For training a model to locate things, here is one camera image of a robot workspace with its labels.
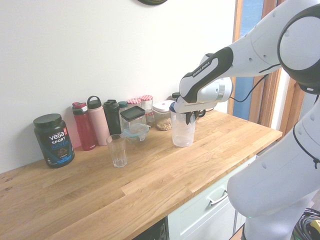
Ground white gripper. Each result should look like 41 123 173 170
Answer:
173 98 219 126

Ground clear plastic pitcher blue lid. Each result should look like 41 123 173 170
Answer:
169 100 197 148

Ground pink water bottle black cap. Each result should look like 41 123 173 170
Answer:
86 95 109 147

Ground dark red water bottle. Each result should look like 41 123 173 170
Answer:
71 101 97 152

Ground nut container white lid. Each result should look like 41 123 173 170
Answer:
152 99 175 132

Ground small jar red lid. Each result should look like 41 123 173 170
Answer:
145 110 156 127

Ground glass jar red checkered lid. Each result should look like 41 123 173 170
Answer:
139 94 154 114
126 98 143 110

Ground square clear container dark lid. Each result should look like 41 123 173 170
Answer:
119 105 148 134

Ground glass container teal-sealed lid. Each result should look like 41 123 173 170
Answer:
121 123 152 145

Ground glass jar green lid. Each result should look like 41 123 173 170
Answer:
117 100 129 126

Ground dark green shaker bottle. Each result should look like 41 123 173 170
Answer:
102 99 122 136

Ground clear glass tumbler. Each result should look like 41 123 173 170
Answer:
105 133 129 169

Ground white cabinet drawer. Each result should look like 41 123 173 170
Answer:
166 154 259 240

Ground black dishwasher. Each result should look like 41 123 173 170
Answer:
134 216 171 240

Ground black protein powder tub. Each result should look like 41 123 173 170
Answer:
32 113 76 169

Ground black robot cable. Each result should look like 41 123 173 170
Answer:
228 62 320 170

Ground wooden window frame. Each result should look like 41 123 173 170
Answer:
226 0 306 141

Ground metal drawer handle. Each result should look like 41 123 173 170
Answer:
206 188 229 207

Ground black round wall object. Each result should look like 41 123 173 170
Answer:
135 0 170 6

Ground bundle of floor cables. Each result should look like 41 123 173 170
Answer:
294 206 320 240

